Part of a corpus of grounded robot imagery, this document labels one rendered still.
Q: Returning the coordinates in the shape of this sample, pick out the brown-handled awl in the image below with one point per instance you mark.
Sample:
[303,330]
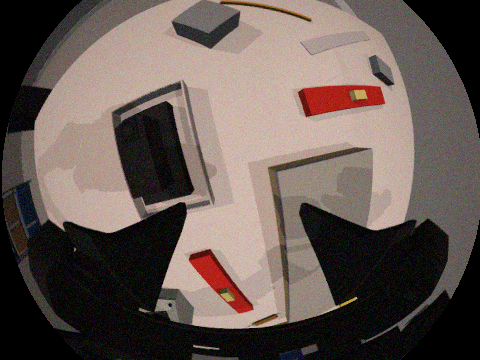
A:
[264,320]

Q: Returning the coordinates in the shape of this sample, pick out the long tan board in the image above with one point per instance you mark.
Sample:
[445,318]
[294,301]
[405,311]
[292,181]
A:
[341,183]

